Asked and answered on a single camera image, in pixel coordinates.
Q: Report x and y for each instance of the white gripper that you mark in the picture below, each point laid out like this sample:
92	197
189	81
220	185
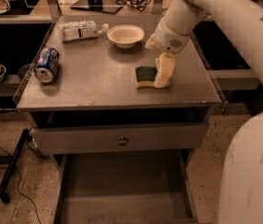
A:
169	38

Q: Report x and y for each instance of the green and yellow sponge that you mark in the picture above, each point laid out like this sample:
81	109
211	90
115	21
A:
145	78

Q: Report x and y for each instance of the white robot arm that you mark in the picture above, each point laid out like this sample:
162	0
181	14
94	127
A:
241	21

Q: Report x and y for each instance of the grey top drawer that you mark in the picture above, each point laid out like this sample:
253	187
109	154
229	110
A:
93	139

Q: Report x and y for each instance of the round brass drawer knob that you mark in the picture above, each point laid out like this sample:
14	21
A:
122	141

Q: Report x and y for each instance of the grey drawer cabinet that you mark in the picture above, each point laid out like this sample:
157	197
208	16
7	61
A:
95	86

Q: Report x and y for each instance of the grey open middle drawer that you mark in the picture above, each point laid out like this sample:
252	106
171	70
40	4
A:
140	187

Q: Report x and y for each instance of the white paper bowl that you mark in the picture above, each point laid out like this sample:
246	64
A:
125	36

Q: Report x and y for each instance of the black monitor stand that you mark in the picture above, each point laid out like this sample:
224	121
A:
103	6

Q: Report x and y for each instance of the clear plastic water bottle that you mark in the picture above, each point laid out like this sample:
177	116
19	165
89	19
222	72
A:
76	30

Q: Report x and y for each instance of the blue soda can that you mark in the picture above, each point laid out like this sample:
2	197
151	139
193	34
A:
47	65

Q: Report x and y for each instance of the black bar on floor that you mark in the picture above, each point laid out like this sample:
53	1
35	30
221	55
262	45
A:
4	197

